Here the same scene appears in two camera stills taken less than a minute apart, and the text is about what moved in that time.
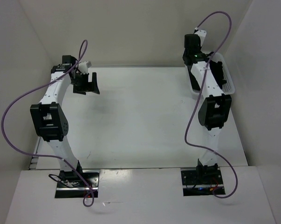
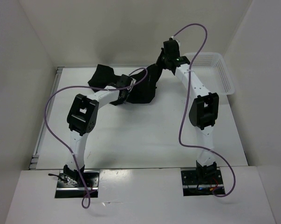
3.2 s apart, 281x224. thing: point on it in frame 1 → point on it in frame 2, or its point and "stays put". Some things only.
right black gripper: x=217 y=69 → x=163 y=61
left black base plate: x=77 y=188 stays put
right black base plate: x=192 y=186 stays put
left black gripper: x=88 y=86 → x=122 y=101
